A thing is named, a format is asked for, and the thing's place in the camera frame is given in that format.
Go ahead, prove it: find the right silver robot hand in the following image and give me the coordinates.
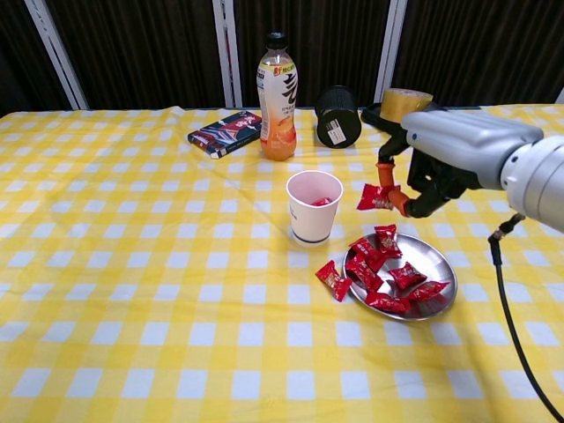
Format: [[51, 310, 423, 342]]
[[375, 109, 545, 219]]

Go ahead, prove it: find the white paper cup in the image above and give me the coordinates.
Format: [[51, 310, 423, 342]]
[[285, 169, 345, 246]]

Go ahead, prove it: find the silver metal plate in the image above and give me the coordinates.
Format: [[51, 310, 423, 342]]
[[343, 232, 458, 322]]

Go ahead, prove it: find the yellow tape roll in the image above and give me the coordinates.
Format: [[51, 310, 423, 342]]
[[379, 86, 435, 123]]

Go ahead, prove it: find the black rubber slipper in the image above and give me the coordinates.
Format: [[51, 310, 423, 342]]
[[360, 100, 446, 133]]

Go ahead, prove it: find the dark pleated curtain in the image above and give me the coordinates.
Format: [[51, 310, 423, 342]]
[[393, 0, 564, 108], [43, 0, 226, 111], [0, 0, 74, 116], [231, 0, 392, 109]]

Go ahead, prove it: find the black mesh pen holder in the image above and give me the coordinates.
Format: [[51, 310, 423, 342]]
[[314, 85, 363, 150]]

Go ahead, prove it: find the orange juice bottle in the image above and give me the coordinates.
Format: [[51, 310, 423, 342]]
[[256, 31, 300, 162]]

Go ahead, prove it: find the dark blue printed box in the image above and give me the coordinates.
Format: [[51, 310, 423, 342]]
[[187, 109, 264, 160]]

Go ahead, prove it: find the yellow checked tablecloth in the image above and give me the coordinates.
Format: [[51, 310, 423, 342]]
[[0, 103, 564, 423]]

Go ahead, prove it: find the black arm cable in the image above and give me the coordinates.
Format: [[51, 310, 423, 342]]
[[487, 213, 564, 422]]

